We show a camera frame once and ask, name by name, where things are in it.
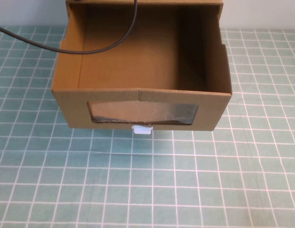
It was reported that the black cable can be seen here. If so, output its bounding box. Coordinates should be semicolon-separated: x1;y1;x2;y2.
0;0;139;55

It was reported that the windowed cardboard drawer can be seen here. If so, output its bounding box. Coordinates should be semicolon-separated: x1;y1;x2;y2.
51;3;233;133

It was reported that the green checked tablecloth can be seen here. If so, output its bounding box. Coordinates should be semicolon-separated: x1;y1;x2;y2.
0;25;295;228

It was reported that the white plastic drawer handle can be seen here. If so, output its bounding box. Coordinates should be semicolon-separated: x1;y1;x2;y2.
131;124;153;136

